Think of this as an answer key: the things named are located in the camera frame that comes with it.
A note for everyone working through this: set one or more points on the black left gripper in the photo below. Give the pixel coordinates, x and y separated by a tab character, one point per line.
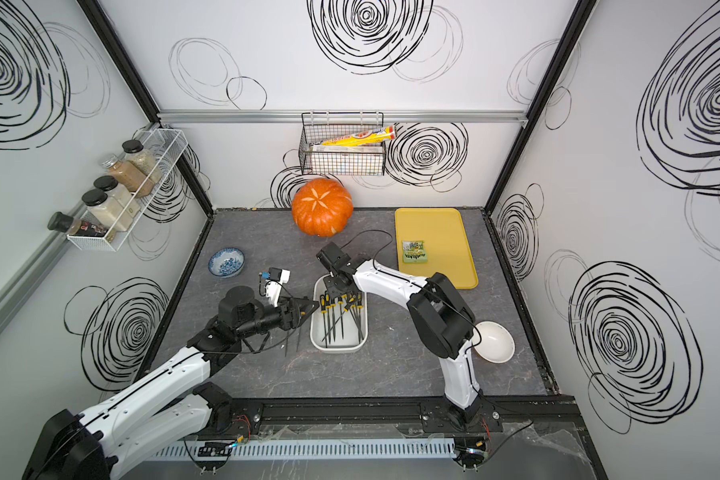
289	317

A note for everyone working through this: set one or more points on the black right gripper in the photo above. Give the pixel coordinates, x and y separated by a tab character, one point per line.
329	282

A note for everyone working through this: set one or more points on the white storage box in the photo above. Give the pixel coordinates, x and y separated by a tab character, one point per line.
348	345

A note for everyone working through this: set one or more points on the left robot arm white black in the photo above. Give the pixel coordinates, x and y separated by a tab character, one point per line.
176	399

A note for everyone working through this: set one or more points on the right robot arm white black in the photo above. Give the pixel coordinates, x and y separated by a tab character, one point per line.
445	324

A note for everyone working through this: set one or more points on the file tool in box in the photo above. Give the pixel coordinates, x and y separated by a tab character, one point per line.
331	307
340	302
356	304
348	319

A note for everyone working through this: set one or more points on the orange pumpkin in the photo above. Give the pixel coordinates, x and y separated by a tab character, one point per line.
322	207

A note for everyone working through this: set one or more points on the blue patterned ceramic bowl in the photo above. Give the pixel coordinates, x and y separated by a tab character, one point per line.
226	263

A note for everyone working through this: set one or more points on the green snack packet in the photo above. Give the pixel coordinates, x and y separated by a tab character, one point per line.
414	252

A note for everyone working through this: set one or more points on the yellow plastic tray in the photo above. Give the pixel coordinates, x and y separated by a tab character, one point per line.
446	242

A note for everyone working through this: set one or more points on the yellow snack package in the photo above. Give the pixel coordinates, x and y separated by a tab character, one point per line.
364	138

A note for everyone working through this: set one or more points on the spice jar pale powder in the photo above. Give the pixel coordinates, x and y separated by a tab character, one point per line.
107	210

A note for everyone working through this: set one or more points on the spice jar brown powder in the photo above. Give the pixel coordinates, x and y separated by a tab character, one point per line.
127	174

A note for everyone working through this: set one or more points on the spice jar beige powder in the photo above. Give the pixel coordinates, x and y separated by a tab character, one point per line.
142	158

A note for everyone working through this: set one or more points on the spice jar white powder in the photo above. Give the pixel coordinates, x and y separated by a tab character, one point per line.
113	188

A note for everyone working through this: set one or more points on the small dark sauce bottle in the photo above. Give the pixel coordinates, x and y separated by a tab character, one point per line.
72	226

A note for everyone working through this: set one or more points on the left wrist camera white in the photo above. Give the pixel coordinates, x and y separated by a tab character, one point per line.
272	284

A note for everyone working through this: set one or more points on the black wire wall basket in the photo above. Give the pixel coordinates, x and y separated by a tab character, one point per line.
321	126

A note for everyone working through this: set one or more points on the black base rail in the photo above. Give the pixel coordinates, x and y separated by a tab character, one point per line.
430	414

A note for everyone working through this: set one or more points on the white slotted cable duct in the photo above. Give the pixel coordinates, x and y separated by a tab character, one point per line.
326	449

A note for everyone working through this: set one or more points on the clear acrylic wall shelf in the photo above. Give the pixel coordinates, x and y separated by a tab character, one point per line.
138	198

